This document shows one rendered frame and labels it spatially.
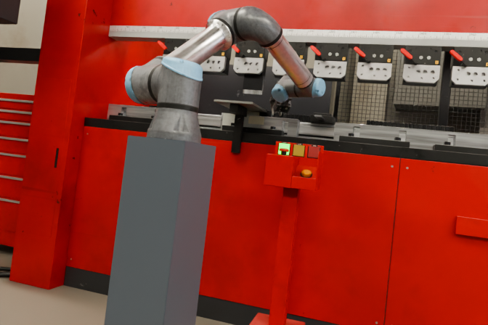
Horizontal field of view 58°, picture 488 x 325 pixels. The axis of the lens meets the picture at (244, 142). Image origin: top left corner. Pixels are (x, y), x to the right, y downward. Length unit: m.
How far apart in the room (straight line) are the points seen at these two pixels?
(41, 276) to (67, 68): 1.05
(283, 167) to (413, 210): 0.59
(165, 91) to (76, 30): 1.30
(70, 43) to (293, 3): 1.14
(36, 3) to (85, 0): 2.19
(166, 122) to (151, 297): 0.45
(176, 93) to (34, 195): 1.43
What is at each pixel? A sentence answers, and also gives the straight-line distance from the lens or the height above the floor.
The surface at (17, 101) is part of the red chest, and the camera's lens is 3.10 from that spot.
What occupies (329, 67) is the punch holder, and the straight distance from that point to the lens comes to 2.12.
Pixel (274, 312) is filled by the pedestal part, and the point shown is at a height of 0.18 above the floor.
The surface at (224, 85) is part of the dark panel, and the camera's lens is 2.81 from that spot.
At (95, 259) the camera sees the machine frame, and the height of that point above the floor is 0.16.
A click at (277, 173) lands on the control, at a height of 0.71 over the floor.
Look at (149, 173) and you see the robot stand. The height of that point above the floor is 0.68.
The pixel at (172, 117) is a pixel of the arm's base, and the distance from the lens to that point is 1.19.
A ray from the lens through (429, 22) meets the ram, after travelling 2.18.
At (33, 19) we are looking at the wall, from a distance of 4.60.
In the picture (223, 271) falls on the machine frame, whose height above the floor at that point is 0.23.
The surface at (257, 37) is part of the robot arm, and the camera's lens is 1.54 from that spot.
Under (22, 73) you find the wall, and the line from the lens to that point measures 4.49.
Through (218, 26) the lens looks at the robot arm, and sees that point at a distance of 1.55.
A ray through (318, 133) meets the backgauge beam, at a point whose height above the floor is 0.93.
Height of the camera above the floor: 0.74
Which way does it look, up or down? 2 degrees up
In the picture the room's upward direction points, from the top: 7 degrees clockwise
